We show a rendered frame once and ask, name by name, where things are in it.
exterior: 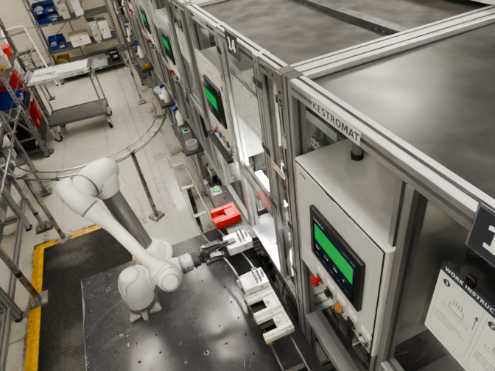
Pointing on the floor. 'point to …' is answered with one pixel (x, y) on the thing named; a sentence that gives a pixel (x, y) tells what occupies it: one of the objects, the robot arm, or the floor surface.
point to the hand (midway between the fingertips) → (229, 245)
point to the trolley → (60, 118)
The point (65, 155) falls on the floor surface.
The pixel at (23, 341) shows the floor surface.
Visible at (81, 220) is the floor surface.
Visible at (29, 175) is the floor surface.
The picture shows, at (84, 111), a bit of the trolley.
